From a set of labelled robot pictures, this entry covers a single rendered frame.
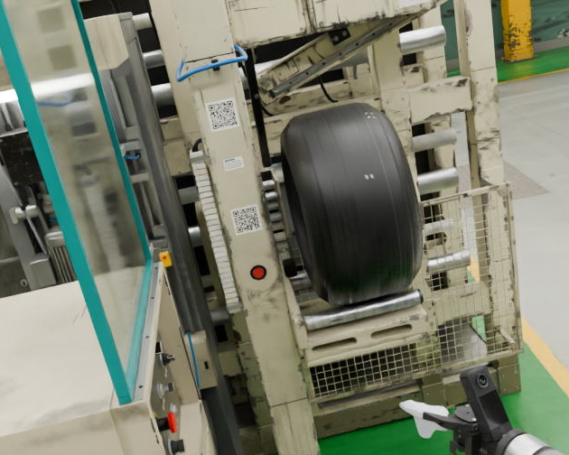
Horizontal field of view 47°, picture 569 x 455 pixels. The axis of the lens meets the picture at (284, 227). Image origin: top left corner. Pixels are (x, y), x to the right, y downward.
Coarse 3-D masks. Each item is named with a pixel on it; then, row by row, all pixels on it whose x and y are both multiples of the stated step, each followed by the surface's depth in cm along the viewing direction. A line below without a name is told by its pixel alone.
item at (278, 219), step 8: (264, 176) 228; (272, 176) 226; (264, 184) 216; (272, 184) 216; (272, 192) 217; (280, 192) 216; (272, 200) 231; (280, 200) 217; (272, 208) 219; (280, 208) 222; (272, 216) 219; (280, 216) 219; (272, 224) 222; (280, 224) 222; (280, 232) 223; (288, 232) 221; (280, 240) 223; (288, 240) 222; (280, 248) 224; (288, 248) 228; (280, 256) 224; (288, 256) 225
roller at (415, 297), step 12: (372, 300) 183; (384, 300) 183; (396, 300) 182; (408, 300) 182; (420, 300) 183; (324, 312) 182; (336, 312) 182; (348, 312) 181; (360, 312) 182; (372, 312) 182; (384, 312) 183; (312, 324) 181; (324, 324) 181
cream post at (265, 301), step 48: (192, 0) 157; (192, 48) 160; (192, 96) 164; (240, 96) 166; (240, 144) 170; (240, 192) 174; (240, 240) 178; (240, 288) 183; (288, 336) 190; (288, 384) 195; (288, 432) 201
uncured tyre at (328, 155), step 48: (288, 144) 172; (336, 144) 164; (384, 144) 164; (288, 192) 205; (336, 192) 160; (384, 192) 160; (336, 240) 161; (384, 240) 163; (336, 288) 170; (384, 288) 174
